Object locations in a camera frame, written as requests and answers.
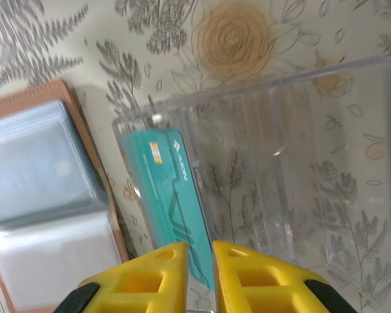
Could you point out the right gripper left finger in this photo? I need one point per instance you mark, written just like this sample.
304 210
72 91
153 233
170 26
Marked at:
143 283

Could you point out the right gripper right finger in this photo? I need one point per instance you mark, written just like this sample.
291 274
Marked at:
264 283

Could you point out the teal credit card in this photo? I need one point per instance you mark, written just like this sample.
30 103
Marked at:
172 195

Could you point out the blue VIP credit card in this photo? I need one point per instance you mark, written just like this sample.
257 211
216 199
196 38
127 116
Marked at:
36 169

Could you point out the tan leather card holder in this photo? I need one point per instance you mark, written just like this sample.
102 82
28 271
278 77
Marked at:
84 107

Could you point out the clear acrylic card stand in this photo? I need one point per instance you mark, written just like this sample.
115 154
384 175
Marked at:
296 163

